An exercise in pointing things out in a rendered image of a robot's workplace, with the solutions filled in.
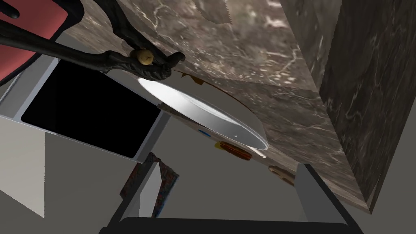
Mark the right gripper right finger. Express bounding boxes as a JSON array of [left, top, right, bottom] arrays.
[[294, 163, 358, 229]]

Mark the white framed black window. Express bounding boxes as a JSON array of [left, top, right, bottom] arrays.
[[0, 53, 171, 164]]

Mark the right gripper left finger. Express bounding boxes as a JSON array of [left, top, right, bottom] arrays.
[[107, 160, 163, 228]]

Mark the tan rounded bread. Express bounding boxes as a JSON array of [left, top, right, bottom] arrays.
[[268, 165, 296, 187]]

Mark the white bowl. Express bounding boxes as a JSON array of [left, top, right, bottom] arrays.
[[138, 69, 269, 151]]

